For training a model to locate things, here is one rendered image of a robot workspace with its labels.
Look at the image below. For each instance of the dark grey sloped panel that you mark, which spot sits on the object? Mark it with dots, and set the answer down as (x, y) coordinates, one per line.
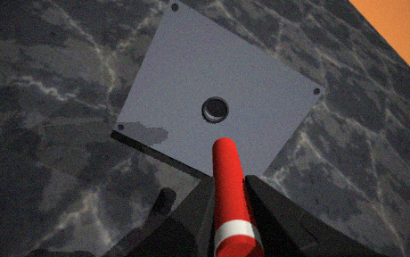
(200, 82)

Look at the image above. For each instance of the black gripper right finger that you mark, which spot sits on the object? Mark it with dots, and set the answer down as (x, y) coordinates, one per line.
(287, 230)

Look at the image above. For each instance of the red peg with white band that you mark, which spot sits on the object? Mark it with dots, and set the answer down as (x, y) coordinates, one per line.
(236, 232)

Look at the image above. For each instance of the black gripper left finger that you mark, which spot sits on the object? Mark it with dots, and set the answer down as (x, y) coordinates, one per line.
(189, 231)

